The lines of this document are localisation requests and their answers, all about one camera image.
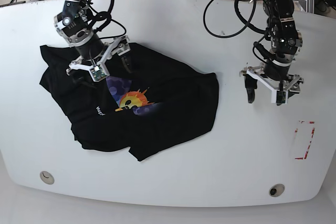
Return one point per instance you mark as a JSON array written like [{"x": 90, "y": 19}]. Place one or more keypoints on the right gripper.
[{"x": 95, "y": 52}]

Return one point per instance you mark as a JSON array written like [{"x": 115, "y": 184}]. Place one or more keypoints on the table cable grommet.
[
  {"x": 47, "y": 177},
  {"x": 276, "y": 190}
]

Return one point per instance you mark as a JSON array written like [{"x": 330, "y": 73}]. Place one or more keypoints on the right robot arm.
[{"x": 79, "y": 24}]

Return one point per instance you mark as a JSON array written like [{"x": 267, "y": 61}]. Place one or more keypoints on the black printed t-shirt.
[{"x": 162, "y": 103}]

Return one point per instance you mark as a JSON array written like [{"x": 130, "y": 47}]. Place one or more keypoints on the red tape rectangle marking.
[{"x": 302, "y": 140}]

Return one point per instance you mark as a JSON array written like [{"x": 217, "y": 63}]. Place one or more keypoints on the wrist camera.
[
  {"x": 281, "y": 97},
  {"x": 98, "y": 73}
]

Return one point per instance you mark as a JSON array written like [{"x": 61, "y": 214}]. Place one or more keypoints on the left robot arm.
[{"x": 286, "y": 42}]

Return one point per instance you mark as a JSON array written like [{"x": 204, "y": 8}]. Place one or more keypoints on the right table cable grommet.
[{"x": 276, "y": 190}]

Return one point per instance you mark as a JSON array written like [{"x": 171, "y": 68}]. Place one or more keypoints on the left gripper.
[{"x": 273, "y": 77}]

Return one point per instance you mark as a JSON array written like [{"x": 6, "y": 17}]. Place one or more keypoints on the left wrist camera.
[{"x": 281, "y": 97}]

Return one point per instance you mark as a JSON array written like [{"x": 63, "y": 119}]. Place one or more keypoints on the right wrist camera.
[{"x": 98, "y": 73}]

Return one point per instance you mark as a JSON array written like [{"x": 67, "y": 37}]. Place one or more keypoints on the left table cable grommet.
[{"x": 47, "y": 177}]

